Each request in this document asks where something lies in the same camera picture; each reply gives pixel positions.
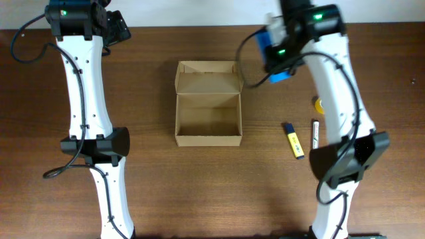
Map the black whiteboard marker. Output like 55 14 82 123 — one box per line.
312 120 319 149

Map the yellow tape roll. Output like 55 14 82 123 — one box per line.
314 97 325 115

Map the yellow highlighter pen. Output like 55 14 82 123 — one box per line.
284 123 305 159

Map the blue plastic case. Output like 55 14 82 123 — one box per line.
255 27 291 84

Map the brown cardboard box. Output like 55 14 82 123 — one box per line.
175 61 243 147

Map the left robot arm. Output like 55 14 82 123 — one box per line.
43 1 135 238

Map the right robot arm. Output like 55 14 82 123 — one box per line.
262 1 390 238

